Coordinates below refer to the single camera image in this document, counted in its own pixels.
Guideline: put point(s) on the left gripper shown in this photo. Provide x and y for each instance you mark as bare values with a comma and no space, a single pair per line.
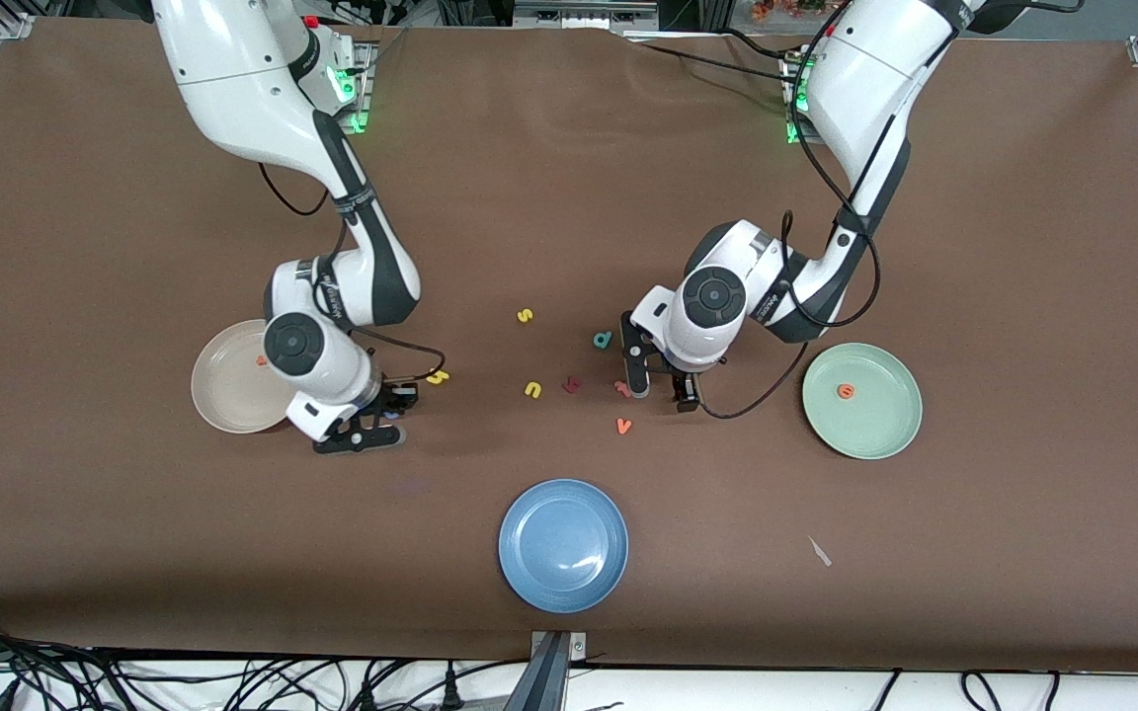
685,388

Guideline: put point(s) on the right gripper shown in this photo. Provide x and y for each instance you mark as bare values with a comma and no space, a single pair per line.
394,397

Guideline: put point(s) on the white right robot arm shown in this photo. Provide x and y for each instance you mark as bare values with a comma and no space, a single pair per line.
233,89

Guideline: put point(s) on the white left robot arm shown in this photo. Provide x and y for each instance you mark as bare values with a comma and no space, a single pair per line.
865,69

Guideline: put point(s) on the dark red foam letter k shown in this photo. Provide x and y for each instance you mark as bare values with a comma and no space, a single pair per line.
572,385

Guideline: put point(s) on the beige brown plate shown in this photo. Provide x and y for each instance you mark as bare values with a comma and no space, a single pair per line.
228,390

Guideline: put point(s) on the blue plate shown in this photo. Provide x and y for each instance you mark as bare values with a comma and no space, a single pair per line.
563,548

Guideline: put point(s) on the brown paper table cover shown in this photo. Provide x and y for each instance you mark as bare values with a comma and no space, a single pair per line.
569,197

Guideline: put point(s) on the green plate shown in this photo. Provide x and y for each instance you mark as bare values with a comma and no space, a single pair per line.
862,425

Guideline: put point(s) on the small grey paper scrap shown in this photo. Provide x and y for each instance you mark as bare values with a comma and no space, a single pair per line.
820,553

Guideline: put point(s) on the silver equipment box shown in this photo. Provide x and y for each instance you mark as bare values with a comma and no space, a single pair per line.
579,15

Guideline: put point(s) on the orange flower decoration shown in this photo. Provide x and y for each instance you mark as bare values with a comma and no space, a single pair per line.
786,8

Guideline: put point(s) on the silver mounting bracket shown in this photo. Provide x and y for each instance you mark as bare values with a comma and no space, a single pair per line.
577,647

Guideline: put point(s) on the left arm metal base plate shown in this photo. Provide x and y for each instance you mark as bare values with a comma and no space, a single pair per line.
792,109

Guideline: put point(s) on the grey camera pole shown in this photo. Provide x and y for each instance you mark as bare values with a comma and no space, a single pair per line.
544,686

